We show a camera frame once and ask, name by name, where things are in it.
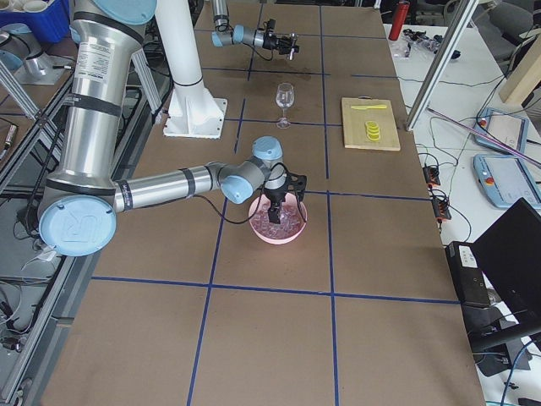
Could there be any clear wine glass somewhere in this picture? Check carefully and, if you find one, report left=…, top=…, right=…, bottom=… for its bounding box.
left=276, top=83, right=295, bottom=129

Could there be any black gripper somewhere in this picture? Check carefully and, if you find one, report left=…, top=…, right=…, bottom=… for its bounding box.
left=265, top=175, right=287, bottom=224
left=270, top=33, right=300, bottom=54

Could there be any aluminium frame post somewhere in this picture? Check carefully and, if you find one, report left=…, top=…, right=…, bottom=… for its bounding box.
left=406, top=0, right=478, bottom=131

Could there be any black box device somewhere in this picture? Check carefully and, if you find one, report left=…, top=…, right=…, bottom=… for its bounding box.
left=445, top=241, right=490, bottom=309

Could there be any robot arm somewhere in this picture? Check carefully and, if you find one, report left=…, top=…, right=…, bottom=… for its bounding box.
left=38, top=1, right=290, bottom=256
left=210, top=0, right=299, bottom=60

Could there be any clear ice cubes pile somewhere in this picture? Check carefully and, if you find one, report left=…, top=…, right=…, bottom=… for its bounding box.
left=251, top=205, right=303, bottom=239

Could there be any yellow plastic knife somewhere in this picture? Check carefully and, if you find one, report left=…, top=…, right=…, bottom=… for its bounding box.
left=350, top=104, right=388, bottom=111

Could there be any red bottle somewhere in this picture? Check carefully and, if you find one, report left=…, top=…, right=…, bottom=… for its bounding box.
left=388, top=0, right=410, bottom=41

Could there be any black laptop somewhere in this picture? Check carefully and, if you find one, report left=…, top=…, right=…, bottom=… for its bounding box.
left=470, top=198, right=540, bottom=352

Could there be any blue teach pendant far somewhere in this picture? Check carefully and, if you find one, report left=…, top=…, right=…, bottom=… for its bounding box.
left=473, top=107, right=530, bottom=152

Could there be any bamboo cutting board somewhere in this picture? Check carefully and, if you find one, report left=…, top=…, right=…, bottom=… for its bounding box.
left=342, top=97, right=401, bottom=151

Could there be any pink bowl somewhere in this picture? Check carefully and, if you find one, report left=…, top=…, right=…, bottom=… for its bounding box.
left=249, top=193, right=308, bottom=244

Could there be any pink rod tool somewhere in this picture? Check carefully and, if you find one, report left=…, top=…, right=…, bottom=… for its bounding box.
left=426, top=107, right=541, bottom=168

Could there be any lemon slice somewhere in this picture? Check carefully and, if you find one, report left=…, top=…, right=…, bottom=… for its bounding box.
left=364, top=121, right=380, bottom=142

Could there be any blue teach pendant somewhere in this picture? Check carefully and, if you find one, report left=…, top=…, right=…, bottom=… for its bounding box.
left=473, top=107, right=530, bottom=152
left=473, top=154, right=540, bottom=210

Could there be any white camera pole stand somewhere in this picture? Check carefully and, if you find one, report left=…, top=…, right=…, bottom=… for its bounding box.
left=155, top=0, right=227, bottom=140

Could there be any blue teach pendant near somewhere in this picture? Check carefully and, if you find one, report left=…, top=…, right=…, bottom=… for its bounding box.
left=473, top=154, right=540, bottom=210

